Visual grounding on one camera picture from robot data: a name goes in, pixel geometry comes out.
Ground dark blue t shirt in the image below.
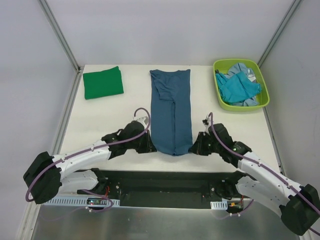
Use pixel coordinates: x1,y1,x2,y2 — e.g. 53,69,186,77
149,69,193,156

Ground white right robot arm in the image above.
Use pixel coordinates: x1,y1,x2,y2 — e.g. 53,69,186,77
189,120,320,236

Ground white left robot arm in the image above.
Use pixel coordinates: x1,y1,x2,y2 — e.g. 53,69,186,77
23,120,156,204

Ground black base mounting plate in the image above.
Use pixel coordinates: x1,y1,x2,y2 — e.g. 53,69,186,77
76,167,287,208

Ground teal t shirt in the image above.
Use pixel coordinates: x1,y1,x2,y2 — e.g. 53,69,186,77
215,71,262,107

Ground folded green t shirt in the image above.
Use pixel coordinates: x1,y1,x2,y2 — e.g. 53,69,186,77
83,66,124,100

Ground lime green plastic basket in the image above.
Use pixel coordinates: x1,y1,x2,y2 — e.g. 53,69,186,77
213,58,270,112

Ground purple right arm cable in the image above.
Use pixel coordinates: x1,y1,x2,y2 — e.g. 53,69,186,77
206,112,320,236

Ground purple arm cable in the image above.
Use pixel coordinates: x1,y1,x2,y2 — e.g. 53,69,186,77
206,112,320,236
25,107,152,221

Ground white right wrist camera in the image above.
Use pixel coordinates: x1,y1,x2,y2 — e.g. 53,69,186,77
202,114,213,135

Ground front aluminium frame rail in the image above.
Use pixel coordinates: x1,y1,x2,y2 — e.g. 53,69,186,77
31,174,303,202

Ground right white cable duct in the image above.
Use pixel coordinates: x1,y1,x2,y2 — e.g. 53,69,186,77
210,200,228,211

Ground white cable duct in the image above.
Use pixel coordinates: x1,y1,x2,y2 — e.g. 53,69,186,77
43,196,120,208
210,200,228,211

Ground left aluminium frame post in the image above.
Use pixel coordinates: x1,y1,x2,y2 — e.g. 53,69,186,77
37,0,85,73

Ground aluminium frame post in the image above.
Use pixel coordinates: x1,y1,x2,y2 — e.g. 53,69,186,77
257,0,304,68
37,0,85,73

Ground left white cable duct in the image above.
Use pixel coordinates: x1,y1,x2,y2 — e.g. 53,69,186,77
43,196,120,208

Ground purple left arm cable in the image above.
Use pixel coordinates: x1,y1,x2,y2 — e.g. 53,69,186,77
25,107,152,221

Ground right aluminium frame post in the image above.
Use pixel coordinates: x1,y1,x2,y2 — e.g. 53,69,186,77
257,0,304,68

